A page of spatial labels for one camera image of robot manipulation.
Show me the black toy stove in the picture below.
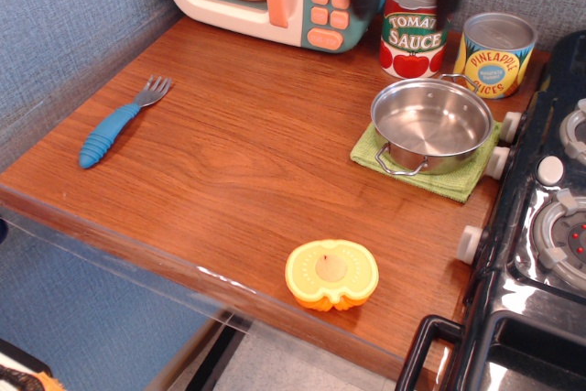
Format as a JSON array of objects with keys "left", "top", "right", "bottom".
[{"left": 396, "top": 31, "right": 585, "bottom": 390}]

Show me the white stove knob front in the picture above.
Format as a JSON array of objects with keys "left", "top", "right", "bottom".
[{"left": 456, "top": 225, "right": 483, "bottom": 265}]

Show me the tomato sauce can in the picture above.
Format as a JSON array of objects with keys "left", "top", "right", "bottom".
[{"left": 379, "top": 0, "right": 450, "bottom": 79}]

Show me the blue handled fork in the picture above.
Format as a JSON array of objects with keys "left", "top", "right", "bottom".
[{"left": 79, "top": 75, "right": 172, "bottom": 169}]

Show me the orange toy pumpkin half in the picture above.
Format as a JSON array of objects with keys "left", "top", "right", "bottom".
[{"left": 285, "top": 239, "right": 379, "bottom": 311}]

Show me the stainless steel pot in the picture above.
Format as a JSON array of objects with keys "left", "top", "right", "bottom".
[{"left": 370, "top": 74, "right": 494, "bottom": 177}]

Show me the white stove knob middle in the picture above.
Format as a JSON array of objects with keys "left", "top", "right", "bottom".
[{"left": 484, "top": 147, "right": 510, "bottom": 180}]

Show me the green folded cloth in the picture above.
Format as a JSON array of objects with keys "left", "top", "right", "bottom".
[{"left": 350, "top": 122, "right": 502, "bottom": 203}]

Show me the white stove knob rear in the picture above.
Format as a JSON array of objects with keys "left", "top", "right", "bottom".
[{"left": 499, "top": 112, "right": 523, "bottom": 144}]

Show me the white stove knob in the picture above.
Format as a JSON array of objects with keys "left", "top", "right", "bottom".
[
  {"left": 456, "top": 225, "right": 483, "bottom": 265},
  {"left": 484, "top": 147, "right": 510, "bottom": 180},
  {"left": 499, "top": 112, "right": 523, "bottom": 144}
]

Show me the pineapple slices can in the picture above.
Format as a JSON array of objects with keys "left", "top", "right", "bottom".
[{"left": 453, "top": 12, "right": 537, "bottom": 99}]

